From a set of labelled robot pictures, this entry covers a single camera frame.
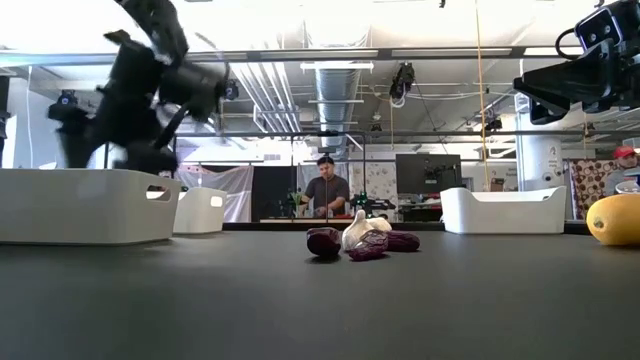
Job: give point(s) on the black trash bin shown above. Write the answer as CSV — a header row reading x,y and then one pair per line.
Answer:
x,y
627,187

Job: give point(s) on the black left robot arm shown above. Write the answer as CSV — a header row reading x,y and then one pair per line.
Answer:
x,y
130,100

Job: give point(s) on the black backdrop panel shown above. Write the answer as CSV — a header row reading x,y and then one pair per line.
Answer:
x,y
272,190

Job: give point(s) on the smooth dark purple vegetable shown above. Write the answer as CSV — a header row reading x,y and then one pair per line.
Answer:
x,y
324,242

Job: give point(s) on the cream floral curtain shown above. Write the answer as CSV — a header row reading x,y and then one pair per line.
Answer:
x,y
375,180

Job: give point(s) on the white garlic bulb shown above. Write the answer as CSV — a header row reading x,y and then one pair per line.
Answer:
x,y
356,230

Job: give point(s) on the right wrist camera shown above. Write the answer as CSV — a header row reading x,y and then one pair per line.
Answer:
x,y
597,27

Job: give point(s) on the white draped sheet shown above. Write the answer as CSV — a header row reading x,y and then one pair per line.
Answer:
x,y
235,190

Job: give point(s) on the round black ceiling reel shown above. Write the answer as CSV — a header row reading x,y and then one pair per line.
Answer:
x,y
67,98
231,90

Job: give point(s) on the silver ventilation duct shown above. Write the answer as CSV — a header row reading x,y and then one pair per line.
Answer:
x,y
337,95

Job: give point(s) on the brown polka dot curtain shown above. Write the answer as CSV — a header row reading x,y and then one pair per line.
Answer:
x,y
587,185

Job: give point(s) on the yellow mango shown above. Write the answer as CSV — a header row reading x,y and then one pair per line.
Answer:
x,y
617,220

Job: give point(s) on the person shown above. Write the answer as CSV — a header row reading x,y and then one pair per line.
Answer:
x,y
326,192
625,160

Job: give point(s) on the distant black metal frame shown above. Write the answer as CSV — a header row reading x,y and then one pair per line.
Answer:
x,y
250,135

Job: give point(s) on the overhead rig beam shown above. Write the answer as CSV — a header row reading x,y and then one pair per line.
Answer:
x,y
325,53

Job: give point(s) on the black monitor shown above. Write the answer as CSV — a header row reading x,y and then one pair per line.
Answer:
x,y
427,172

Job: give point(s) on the veined purple cabbage piece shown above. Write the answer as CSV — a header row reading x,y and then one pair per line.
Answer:
x,y
369,246

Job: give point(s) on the white round column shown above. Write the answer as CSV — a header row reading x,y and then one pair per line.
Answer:
x,y
540,165

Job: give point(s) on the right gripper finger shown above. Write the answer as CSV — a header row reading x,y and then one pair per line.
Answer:
x,y
545,114
575,80

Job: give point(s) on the white ceiling pipes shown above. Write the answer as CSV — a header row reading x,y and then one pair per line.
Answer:
x,y
270,95

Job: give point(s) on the white plastic basket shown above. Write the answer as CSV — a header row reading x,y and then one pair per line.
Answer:
x,y
500,215
75,210
197,215

